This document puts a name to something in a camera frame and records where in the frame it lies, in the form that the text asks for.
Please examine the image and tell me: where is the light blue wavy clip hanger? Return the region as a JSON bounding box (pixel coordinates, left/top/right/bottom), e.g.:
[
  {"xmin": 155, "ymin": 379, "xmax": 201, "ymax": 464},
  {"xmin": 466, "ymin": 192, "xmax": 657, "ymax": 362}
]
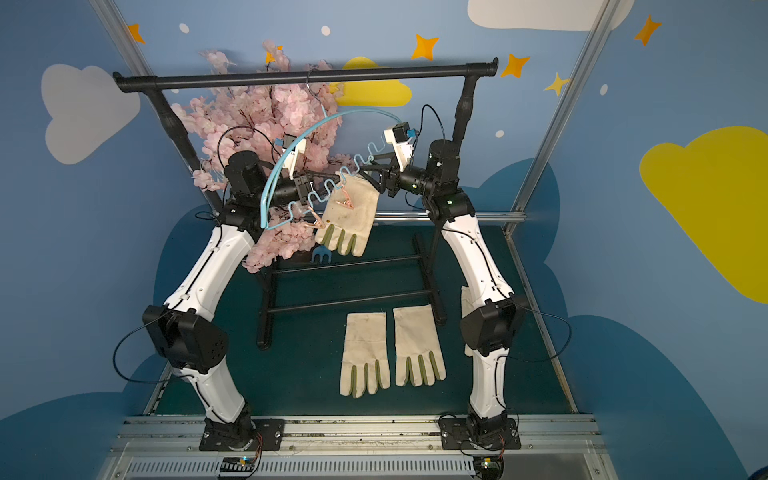
[{"xmin": 259, "ymin": 67, "xmax": 416, "ymax": 230}]

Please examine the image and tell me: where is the beige glove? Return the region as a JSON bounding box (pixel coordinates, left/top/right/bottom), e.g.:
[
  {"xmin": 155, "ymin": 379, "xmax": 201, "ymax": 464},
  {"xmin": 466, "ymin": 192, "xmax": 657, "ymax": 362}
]
[
  {"xmin": 340, "ymin": 312, "xmax": 391, "ymax": 398},
  {"xmin": 461, "ymin": 286, "xmax": 474, "ymax": 357},
  {"xmin": 315, "ymin": 175, "xmax": 380, "ymax": 257},
  {"xmin": 393, "ymin": 305, "xmax": 447, "ymax": 387}
]

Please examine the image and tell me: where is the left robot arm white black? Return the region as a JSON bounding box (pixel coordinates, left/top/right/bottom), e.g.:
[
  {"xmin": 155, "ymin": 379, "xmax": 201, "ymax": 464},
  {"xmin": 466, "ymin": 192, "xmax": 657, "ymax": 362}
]
[{"xmin": 142, "ymin": 150, "xmax": 269, "ymax": 451}]

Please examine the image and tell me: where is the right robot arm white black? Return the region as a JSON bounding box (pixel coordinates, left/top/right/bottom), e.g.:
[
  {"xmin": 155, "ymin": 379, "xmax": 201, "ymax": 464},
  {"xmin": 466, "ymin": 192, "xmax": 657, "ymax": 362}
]
[{"xmin": 361, "ymin": 139, "xmax": 527, "ymax": 441}]

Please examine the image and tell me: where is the pink clothes clip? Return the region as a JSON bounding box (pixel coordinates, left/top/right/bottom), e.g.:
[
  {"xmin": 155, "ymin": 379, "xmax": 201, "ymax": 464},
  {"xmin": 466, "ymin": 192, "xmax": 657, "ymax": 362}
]
[{"xmin": 333, "ymin": 189, "xmax": 354, "ymax": 210}]

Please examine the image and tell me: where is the pink cherry blossom tree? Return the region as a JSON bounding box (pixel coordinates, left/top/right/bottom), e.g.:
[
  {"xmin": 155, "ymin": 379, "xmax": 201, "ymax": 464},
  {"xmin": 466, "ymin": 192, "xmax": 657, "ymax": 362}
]
[{"xmin": 171, "ymin": 41, "xmax": 352, "ymax": 274}]

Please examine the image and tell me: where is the blue small garden fork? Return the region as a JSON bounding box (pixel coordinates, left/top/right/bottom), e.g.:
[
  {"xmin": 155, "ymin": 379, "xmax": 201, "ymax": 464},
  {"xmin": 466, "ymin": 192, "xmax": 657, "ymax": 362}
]
[{"xmin": 311, "ymin": 245, "xmax": 333, "ymax": 264}]

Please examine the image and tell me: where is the black garment rack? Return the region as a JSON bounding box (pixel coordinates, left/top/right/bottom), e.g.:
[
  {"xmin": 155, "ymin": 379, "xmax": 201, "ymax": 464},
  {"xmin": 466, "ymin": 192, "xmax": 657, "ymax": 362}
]
[{"xmin": 112, "ymin": 57, "xmax": 500, "ymax": 352}]

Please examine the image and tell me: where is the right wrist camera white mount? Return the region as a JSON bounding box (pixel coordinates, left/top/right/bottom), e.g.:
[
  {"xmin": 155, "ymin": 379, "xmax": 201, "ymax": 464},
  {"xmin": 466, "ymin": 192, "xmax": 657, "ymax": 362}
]
[{"xmin": 384, "ymin": 122, "xmax": 416, "ymax": 171}]

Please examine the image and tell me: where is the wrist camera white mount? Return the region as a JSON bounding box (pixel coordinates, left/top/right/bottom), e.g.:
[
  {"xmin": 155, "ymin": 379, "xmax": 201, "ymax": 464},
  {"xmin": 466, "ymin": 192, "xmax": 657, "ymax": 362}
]
[
  {"xmin": 384, "ymin": 122, "xmax": 416, "ymax": 171},
  {"xmin": 283, "ymin": 134, "xmax": 307, "ymax": 180}
]

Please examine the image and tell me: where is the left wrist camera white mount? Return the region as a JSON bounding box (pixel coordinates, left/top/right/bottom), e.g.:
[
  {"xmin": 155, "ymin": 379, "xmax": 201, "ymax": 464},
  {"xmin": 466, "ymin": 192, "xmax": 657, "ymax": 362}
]
[{"xmin": 283, "ymin": 134, "xmax": 307, "ymax": 180}]

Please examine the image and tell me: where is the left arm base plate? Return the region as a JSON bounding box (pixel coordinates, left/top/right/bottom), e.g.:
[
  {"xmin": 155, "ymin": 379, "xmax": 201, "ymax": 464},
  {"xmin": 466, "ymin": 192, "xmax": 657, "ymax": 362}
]
[{"xmin": 199, "ymin": 418, "xmax": 285, "ymax": 452}]

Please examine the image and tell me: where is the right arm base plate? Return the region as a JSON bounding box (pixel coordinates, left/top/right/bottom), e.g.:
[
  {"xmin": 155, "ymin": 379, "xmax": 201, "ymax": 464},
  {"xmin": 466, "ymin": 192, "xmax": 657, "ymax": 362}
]
[{"xmin": 436, "ymin": 414, "xmax": 521, "ymax": 452}]

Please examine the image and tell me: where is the aluminium front rail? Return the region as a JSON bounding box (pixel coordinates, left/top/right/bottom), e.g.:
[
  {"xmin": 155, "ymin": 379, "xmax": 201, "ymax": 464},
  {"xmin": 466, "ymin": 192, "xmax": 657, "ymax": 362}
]
[{"xmin": 98, "ymin": 414, "xmax": 617, "ymax": 479}]

